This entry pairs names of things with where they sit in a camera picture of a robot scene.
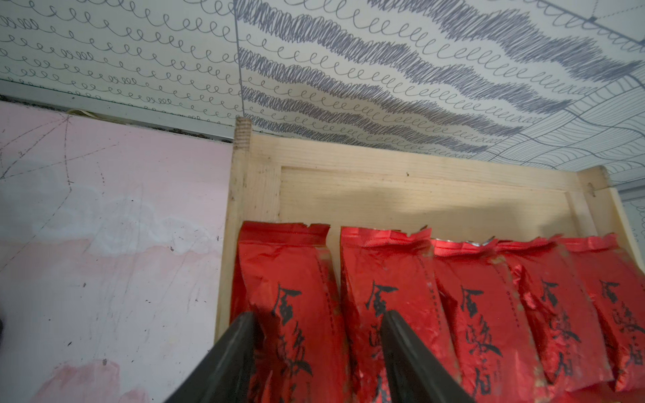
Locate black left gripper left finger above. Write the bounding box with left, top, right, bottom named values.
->
left=166, top=312, right=260, bottom=403

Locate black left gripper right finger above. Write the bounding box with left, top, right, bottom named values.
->
left=381, top=310, right=474, bottom=403

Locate red tea bag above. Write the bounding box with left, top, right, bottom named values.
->
left=497, top=237, right=614, bottom=396
left=558, top=233, right=644, bottom=392
left=340, top=227, right=461, bottom=402
left=432, top=239, right=549, bottom=402
left=230, top=221, right=352, bottom=402

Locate light wooden two-tier shelf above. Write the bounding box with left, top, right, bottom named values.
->
left=215, top=118, right=643, bottom=336

